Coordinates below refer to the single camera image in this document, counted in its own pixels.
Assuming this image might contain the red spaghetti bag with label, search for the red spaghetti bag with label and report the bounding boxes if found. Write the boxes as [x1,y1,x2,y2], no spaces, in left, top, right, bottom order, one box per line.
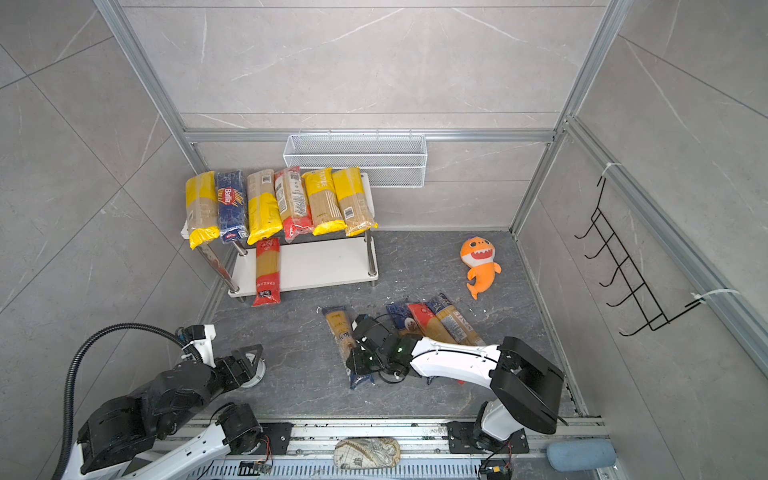
[274,167,313,243]

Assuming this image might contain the white two-tier shelf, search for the white two-tier shelf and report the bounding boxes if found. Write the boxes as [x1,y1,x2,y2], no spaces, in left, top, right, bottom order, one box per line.
[180,172,380,300]

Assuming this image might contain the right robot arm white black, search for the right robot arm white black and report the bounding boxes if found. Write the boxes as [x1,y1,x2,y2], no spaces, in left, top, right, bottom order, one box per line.
[346,315,564,453]

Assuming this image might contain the tan yellow pasta bag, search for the tan yellow pasta bag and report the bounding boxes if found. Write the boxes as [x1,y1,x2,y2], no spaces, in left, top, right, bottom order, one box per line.
[247,169,283,245]

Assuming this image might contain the patterned cloth pouch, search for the patterned cloth pouch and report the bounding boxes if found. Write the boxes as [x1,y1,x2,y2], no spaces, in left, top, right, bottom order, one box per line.
[333,437,401,470]

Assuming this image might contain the small white alarm clock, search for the small white alarm clock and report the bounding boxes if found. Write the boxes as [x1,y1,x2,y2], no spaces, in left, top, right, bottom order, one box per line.
[241,359,266,389]

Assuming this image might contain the yellow spaghetti bag with barcode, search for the yellow spaghetti bag with barcode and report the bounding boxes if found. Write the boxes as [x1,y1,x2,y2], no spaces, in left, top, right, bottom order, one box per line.
[332,167,378,237]

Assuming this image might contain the orange shark plush toy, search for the orange shark plush toy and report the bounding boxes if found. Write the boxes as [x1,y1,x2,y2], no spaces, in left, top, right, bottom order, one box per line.
[460,237,502,300]

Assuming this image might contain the blue Barilla spaghetti box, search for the blue Barilla spaghetti box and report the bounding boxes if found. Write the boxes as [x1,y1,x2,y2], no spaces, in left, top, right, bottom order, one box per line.
[215,170,248,243]

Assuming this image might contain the left black corrugated cable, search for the left black corrugated cable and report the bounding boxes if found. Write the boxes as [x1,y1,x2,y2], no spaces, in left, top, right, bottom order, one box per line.
[50,323,187,480]

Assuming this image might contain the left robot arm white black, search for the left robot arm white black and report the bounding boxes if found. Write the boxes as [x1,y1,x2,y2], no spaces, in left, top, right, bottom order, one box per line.
[54,344,265,479]

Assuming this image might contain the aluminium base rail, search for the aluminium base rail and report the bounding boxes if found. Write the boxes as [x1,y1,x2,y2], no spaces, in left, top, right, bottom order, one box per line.
[110,418,613,480]

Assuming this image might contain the blue grey foam roll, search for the blue grey foam roll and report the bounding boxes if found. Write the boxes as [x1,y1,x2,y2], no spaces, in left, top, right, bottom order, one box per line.
[546,439,617,472]

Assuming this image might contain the long yellow spaghetti bag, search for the long yellow spaghetti bag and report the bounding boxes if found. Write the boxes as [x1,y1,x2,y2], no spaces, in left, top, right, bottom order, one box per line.
[185,171,220,250]

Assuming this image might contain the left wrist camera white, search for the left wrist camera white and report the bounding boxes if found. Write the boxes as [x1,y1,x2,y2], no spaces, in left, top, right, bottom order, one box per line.
[175,324,216,367]

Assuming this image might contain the dark blue pasta bag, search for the dark blue pasta bag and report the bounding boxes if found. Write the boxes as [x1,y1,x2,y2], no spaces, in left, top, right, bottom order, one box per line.
[322,306,373,390]

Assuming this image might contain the white wire mesh basket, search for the white wire mesh basket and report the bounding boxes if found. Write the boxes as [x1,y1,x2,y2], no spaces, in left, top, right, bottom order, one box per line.
[283,132,428,188]

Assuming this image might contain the black wire hook rack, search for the black wire hook rack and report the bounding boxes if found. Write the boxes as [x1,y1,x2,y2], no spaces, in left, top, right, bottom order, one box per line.
[574,177,705,338]

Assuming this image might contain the red yellow spaghetti bag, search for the red yellow spaghetti bag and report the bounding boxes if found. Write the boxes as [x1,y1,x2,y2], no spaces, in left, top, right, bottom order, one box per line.
[253,238,280,307]

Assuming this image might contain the yellow wholewheat spaghetti bag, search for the yellow wholewheat spaghetti bag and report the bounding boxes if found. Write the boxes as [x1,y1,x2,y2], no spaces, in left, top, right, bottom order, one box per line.
[302,168,346,236]

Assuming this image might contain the clear blue spaghetti bag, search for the clear blue spaghetti bag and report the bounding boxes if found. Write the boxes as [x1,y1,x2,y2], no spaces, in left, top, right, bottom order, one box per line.
[426,293,486,346]

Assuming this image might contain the blue yellow Ankara pasta bag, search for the blue yellow Ankara pasta bag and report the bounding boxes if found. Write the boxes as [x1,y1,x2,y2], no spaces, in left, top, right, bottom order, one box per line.
[386,301,423,336]

